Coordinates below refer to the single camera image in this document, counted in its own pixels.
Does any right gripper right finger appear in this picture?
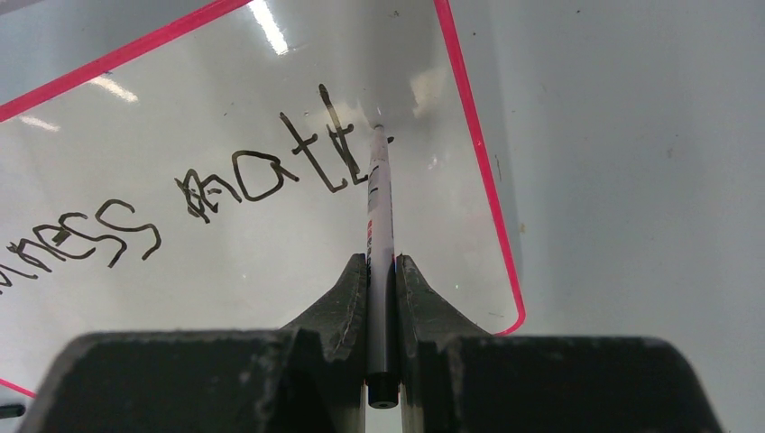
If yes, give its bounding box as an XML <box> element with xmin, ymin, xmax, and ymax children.
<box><xmin>396</xmin><ymin>255</ymin><xmax>722</xmax><ymax>432</ymax></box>

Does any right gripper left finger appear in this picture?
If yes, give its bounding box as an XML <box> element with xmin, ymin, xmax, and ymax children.
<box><xmin>20</xmin><ymin>253</ymin><xmax>367</xmax><ymax>432</ymax></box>

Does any white whiteboard marker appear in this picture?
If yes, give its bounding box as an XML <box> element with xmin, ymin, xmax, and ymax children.
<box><xmin>365</xmin><ymin>124</ymin><xmax>400</xmax><ymax>410</ymax></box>

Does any pink framed whiteboard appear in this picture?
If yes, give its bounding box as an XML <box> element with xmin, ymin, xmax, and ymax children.
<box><xmin>1</xmin><ymin>1</ymin><xmax>526</xmax><ymax>396</ymax></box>

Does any wire whiteboard stand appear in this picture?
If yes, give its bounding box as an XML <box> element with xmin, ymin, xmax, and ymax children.
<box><xmin>0</xmin><ymin>404</ymin><xmax>26</xmax><ymax>419</ymax></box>

